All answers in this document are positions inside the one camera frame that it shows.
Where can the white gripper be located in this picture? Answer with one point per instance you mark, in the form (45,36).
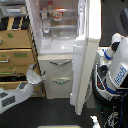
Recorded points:
(34,78)

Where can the white fridge door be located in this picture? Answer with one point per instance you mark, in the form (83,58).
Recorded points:
(85,50)

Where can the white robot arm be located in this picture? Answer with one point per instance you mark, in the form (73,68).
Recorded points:
(12,97)

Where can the white robot base edge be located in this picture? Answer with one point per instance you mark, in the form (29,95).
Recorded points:
(94,119)

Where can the upper fridge drawer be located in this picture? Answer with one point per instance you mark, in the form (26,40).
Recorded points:
(55,66)

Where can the fridge drawer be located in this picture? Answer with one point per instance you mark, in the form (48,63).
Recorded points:
(55,66)
(58,87)

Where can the lower fridge drawer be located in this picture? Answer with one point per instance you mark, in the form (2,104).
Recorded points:
(58,87)

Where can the wooden drawer cabinet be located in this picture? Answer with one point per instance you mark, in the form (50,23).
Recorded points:
(17,51)

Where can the white refrigerator body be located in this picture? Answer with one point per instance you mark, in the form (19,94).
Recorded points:
(55,25)

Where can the grey box on cabinet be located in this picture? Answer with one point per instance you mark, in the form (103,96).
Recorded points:
(13,11)

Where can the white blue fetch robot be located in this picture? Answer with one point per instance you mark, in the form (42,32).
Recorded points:
(111,71)

